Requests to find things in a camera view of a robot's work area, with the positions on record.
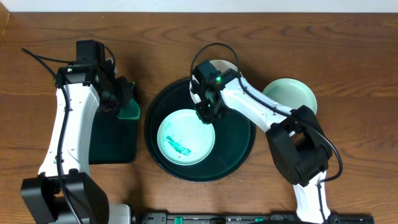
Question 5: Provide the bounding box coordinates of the right black cable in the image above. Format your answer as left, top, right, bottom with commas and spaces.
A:
189, 42, 344, 224

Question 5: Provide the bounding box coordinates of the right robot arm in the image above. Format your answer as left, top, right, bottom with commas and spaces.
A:
190, 60, 335, 223

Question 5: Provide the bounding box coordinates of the round black tray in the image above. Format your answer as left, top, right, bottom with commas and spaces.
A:
144, 79, 256, 182

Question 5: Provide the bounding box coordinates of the green scouring sponge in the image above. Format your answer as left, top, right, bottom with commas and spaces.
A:
117, 82, 141, 120

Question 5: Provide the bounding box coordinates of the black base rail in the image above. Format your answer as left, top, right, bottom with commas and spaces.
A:
140, 213, 375, 224

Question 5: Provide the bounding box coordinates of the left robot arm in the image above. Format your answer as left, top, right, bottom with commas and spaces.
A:
21, 40, 141, 223

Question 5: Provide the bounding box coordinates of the pale green plate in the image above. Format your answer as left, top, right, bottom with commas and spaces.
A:
156, 109, 216, 166
262, 78, 318, 114

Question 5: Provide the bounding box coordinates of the pale green plate front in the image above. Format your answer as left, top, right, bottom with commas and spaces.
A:
156, 109, 216, 166

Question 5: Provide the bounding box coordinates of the rectangular black tray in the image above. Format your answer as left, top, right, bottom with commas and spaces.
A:
89, 109, 138, 164

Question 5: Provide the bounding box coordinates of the left black cable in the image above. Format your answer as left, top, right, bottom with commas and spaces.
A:
21, 45, 118, 224

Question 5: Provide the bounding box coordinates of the black cable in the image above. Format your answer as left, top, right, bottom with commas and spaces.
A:
21, 45, 118, 224
189, 42, 344, 224

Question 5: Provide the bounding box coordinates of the white plate green smear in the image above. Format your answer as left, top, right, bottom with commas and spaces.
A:
190, 60, 238, 104

